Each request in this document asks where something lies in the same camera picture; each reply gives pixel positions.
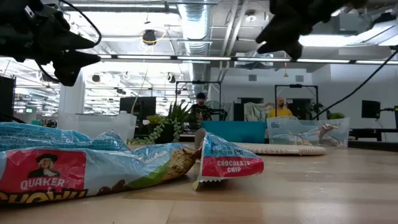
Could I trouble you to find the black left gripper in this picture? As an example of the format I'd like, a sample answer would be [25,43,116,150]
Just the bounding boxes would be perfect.
[0,0,101,88]

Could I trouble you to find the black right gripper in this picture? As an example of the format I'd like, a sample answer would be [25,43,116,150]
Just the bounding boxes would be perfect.
[255,0,368,60]

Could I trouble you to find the blue wrapper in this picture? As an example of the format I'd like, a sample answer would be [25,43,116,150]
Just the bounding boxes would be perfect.
[0,121,129,152]

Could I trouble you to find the green and purple granola bar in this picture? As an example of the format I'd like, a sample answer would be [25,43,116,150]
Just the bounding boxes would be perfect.
[270,132,312,146]

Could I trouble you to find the dark brown granola bar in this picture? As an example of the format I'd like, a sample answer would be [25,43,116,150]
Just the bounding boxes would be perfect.
[310,123,341,147]

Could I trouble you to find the Quaker Chewy bar wrapper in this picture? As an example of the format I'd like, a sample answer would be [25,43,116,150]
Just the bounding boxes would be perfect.
[0,143,203,205]

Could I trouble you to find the chocolate chip granola bar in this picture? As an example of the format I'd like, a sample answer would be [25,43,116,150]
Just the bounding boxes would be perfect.
[192,127,265,191]

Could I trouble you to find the white column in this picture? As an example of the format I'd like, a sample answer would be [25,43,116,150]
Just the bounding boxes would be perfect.
[58,74,86,114]

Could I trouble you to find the person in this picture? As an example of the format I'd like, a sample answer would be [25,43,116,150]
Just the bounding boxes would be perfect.
[267,96,294,119]
[189,91,215,129]

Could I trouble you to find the patterned cloth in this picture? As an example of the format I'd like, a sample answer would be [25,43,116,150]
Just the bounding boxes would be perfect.
[244,101,275,122]

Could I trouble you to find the tall black panel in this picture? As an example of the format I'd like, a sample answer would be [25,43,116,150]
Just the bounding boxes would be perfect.
[0,76,16,124]

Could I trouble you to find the long ceiling light strip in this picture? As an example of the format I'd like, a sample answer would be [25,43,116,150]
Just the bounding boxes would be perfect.
[98,54,398,65]

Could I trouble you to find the black ceiling-mounted device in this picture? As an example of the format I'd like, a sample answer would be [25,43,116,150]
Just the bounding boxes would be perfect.
[142,29,157,47]

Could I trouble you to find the clear plastic bin with label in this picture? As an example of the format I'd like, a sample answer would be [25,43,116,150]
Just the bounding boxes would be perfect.
[266,115,351,149]

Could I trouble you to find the black computer monitor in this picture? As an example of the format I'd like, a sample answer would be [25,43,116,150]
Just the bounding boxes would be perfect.
[119,96,157,119]

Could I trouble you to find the small green plant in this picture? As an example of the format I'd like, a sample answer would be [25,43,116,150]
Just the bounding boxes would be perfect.
[328,111,346,121]

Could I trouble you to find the teal plastic bin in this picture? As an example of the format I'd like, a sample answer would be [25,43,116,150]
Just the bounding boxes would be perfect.
[200,120,267,144]

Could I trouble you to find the small yellow-green succulent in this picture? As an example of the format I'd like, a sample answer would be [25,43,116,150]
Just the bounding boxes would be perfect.
[146,114,164,124]

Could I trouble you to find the round woven mat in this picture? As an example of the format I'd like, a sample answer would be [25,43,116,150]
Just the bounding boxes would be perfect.
[231,141,327,156]

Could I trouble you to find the small black monitor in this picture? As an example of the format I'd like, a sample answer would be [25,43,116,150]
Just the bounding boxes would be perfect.
[361,100,382,119]

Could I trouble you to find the trailing bead succulent plant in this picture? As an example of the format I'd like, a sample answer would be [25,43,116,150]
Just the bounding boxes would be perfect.
[126,118,183,146]

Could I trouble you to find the spiky green succulent plant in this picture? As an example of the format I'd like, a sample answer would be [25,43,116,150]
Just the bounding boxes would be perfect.
[167,101,194,126]

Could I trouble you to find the black plant pot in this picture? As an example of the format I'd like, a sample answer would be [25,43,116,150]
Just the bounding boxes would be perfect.
[147,123,175,144]

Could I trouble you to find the black low bench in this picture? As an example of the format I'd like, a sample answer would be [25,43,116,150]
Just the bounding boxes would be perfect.
[348,127,398,143]

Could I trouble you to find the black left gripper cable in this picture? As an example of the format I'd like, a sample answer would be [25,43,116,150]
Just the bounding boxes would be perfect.
[35,0,103,85]

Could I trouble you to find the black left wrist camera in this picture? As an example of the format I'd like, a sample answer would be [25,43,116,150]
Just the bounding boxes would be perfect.
[34,4,68,30]

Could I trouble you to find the black metal frame stand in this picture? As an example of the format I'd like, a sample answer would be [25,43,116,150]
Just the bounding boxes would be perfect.
[175,80,222,121]
[274,83,320,121]

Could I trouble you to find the silver ceiling duct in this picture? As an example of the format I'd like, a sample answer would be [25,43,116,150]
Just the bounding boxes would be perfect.
[177,0,215,94]

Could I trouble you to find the long black right arm cable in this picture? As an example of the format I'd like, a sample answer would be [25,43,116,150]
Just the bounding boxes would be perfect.
[313,49,398,120]

